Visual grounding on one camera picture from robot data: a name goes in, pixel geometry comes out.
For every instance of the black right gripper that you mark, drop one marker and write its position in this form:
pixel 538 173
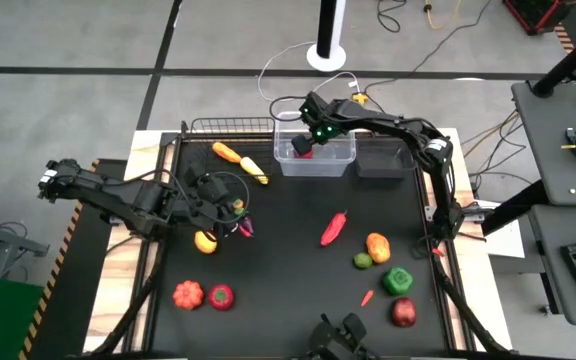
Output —
pixel 330 120

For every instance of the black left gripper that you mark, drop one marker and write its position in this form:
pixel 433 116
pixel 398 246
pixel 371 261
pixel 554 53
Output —
pixel 213 197

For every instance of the red and cream fruit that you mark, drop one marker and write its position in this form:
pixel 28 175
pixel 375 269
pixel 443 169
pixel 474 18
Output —
pixel 305 155

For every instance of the small red chili pepper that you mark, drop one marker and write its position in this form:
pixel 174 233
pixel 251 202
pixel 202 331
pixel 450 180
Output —
pixel 243 232
pixel 366 298

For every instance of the small green pepper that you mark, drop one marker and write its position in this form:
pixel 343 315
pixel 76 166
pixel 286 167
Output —
pixel 239 212

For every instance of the small purple eggplant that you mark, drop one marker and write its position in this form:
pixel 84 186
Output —
pixel 248 225

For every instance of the yellow lemon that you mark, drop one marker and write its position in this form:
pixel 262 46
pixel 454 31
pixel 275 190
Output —
pixel 204 244

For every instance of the yellow corn cob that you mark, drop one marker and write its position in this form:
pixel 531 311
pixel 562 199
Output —
pixel 254 170

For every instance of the red tomato with green stem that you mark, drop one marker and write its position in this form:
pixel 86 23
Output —
pixel 221 297

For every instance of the orange pumpkin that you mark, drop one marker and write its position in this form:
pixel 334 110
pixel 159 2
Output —
pixel 188 295

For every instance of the orange carrot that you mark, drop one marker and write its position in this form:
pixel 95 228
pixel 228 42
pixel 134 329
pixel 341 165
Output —
pixel 226 152

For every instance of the large red chili pepper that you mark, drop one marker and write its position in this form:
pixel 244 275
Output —
pixel 333 230

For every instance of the green lime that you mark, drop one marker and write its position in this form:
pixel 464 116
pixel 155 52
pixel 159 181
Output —
pixel 362 260

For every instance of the green bell pepper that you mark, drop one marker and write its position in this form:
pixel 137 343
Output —
pixel 398 281

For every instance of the dark red apple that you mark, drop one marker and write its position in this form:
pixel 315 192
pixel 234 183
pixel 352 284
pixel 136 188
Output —
pixel 404 312

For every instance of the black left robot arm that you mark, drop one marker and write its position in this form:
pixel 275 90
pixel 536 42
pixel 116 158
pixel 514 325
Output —
pixel 118 197

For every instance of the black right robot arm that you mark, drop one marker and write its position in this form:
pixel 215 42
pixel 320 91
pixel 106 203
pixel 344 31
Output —
pixel 433 165

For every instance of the clear plastic bin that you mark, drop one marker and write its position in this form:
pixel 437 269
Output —
pixel 318 167

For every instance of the yellow power plug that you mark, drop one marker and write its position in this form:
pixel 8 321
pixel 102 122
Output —
pixel 360 98

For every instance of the dark grey plastic bin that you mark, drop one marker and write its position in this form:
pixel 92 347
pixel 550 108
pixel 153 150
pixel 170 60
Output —
pixel 385 160

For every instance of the black and white pole stand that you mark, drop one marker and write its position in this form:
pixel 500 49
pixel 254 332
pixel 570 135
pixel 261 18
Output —
pixel 328 25

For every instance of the black hazard-striped floor mat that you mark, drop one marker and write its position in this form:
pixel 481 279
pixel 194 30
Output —
pixel 68 300

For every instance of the black desk beam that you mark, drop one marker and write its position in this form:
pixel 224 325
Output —
pixel 495 226

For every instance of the white paper sheet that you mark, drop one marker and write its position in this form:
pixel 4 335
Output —
pixel 510 245

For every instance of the grey desk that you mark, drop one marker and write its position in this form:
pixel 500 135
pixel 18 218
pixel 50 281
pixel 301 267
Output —
pixel 543 150
pixel 553 280

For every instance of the red and black crate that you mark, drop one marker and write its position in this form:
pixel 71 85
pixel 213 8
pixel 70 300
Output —
pixel 538 12

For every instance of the black diagonal pole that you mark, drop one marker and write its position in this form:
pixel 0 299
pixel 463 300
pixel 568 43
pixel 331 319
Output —
pixel 568 62

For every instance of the silver metal bracket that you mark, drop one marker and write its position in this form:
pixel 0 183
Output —
pixel 118 220
pixel 430 212

